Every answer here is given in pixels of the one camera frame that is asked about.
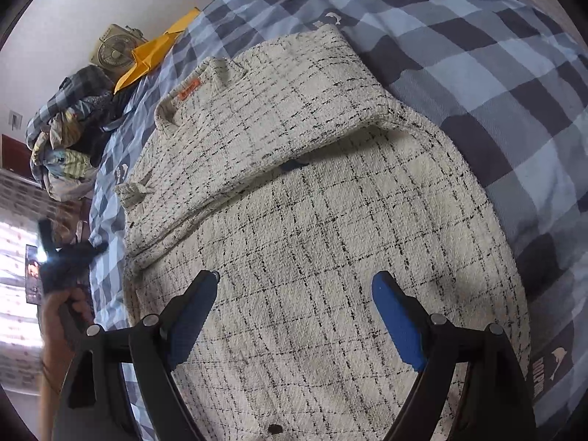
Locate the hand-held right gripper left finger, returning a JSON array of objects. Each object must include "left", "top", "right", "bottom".
[{"left": 52, "top": 270, "right": 220, "bottom": 441}]

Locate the person's left hand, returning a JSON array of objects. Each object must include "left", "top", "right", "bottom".
[{"left": 42, "top": 285, "right": 96, "bottom": 337}]

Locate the dark wall poster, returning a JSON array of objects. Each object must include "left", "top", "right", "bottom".
[{"left": 25, "top": 244, "right": 45, "bottom": 306}]

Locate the cream checked tweed garment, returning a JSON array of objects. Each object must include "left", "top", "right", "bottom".
[{"left": 114, "top": 23, "right": 534, "bottom": 441}]

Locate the pile of mixed clothes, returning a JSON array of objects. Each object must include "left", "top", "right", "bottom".
[{"left": 25, "top": 65, "right": 134, "bottom": 203}]

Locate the patterned window curtain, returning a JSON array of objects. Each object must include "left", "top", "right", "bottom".
[{"left": 0, "top": 170, "right": 60, "bottom": 391}]

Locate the person's left forearm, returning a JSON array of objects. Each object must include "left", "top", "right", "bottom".
[{"left": 37, "top": 326, "right": 88, "bottom": 441}]

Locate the beige box fan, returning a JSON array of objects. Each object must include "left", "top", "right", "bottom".
[{"left": 90, "top": 24, "right": 145, "bottom": 79}]

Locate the yellow paper bag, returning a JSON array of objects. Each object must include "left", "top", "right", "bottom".
[{"left": 114, "top": 7, "right": 203, "bottom": 95}]

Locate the blue grey checked bed sheet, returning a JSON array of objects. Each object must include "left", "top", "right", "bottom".
[{"left": 87, "top": 0, "right": 588, "bottom": 441}]

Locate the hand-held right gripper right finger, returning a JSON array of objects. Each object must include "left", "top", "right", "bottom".
[{"left": 371, "top": 270, "right": 537, "bottom": 441}]

